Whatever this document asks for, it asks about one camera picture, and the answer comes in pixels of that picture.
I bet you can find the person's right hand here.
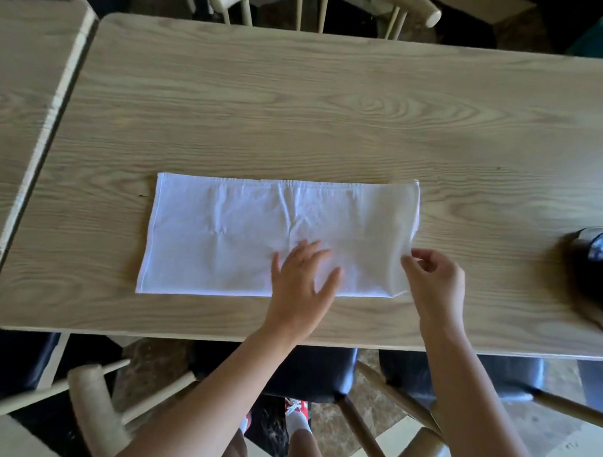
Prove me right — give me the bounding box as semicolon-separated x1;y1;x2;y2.
398;247;469;340

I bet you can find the person's left hand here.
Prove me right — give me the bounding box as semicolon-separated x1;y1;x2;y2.
265;238;345;342

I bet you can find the white cloth napkin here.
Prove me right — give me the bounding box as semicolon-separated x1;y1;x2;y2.
135;170;422;303

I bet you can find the black saucer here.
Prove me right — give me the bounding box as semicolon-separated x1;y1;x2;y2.
567;230;603;319

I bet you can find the person's left forearm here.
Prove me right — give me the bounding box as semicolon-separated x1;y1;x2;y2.
110;313;302;457

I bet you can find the person's right forearm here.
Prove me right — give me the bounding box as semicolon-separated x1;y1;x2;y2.
414;321;545;457

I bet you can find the person's right white sock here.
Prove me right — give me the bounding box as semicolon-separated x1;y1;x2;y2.
285;408;312;434

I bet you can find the person's right leg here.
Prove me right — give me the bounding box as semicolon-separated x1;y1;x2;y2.
283;426;329;457

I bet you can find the person's leg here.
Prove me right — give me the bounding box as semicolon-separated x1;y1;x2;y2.
219;428;250;457
283;426;329;457

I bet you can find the person's left leg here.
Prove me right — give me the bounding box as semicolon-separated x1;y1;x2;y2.
219;428;250;457

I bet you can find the light wooden table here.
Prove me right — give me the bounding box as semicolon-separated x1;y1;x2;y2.
0;0;98;308
0;8;603;363

